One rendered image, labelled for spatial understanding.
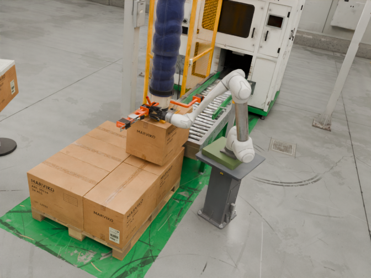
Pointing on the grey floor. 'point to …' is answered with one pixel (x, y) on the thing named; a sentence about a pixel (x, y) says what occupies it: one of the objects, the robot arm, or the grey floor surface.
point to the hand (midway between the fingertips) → (146, 109)
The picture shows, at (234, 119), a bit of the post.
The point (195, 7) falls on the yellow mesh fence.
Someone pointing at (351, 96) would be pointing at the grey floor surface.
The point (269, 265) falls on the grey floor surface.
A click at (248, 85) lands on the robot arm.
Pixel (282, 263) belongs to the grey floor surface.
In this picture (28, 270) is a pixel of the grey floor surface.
